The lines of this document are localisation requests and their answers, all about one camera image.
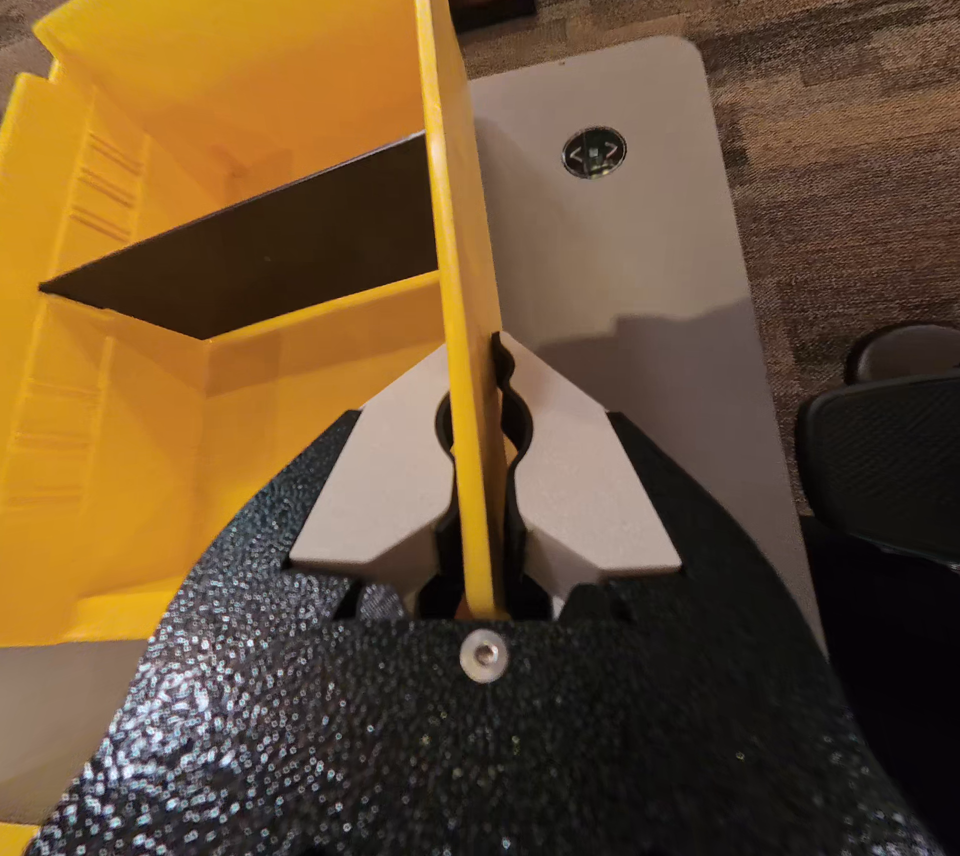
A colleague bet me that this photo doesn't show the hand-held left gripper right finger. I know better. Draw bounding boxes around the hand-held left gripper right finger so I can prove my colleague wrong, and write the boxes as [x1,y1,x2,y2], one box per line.
[491,331,684,600]

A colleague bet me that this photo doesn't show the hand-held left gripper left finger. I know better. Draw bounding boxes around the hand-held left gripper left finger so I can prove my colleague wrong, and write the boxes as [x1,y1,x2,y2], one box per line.
[287,344,462,590]

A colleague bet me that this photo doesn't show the yellow plastic bin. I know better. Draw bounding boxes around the yellow plastic bin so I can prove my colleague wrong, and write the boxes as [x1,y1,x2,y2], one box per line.
[0,0,505,647]

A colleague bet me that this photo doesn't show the dark bin divider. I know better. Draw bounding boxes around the dark bin divider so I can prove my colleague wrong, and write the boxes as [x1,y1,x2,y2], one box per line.
[37,132,441,341]

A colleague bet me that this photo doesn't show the black mesh office chair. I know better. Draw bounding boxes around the black mesh office chair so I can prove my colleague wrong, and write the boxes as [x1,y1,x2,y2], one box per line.
[795,322,960,834]

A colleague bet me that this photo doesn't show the round black desk button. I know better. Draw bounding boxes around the round black desk button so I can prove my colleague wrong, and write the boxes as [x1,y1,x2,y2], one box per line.
[561,127,628,180]

